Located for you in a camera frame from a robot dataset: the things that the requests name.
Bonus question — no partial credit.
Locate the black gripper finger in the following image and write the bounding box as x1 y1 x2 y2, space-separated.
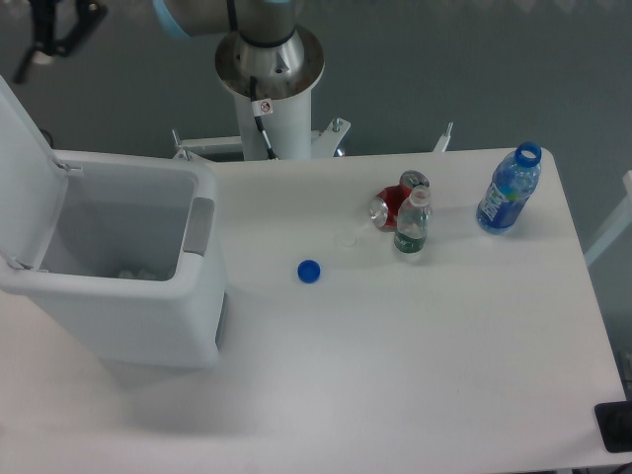
53 0 108 57
12 0 64 84

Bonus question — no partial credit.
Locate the white trash can lid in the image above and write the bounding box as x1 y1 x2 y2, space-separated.
1 81 83 270

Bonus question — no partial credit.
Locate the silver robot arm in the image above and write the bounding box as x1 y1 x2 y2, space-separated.
13 1 325 100

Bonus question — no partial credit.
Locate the white plastic trash can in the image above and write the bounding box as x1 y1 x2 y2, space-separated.
1 150 227 369

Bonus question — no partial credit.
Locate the blue bottle cap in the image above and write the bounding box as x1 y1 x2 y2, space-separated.
296 259 321 284

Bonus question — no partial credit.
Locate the clear white bottle cap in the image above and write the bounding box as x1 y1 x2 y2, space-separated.
337 232 357 248

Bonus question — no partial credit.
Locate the crushed red soda can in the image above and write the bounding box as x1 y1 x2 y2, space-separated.
368 170 430 231

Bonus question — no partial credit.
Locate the clear green-label water bottle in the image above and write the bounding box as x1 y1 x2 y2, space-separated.
394 185 432 254

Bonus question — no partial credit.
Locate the blue drink bottle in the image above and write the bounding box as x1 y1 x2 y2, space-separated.
476 141 542 234

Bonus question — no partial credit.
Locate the white furniture leg right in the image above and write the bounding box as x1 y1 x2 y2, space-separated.
584 171 631 268

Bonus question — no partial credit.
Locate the black device at edge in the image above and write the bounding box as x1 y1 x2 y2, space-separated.
594 401 631 453

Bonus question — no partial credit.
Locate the black cable on pedestal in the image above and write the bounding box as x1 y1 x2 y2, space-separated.
248 74 279 161

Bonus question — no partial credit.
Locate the white metal base frame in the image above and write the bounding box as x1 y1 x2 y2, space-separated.
170 117 455 162

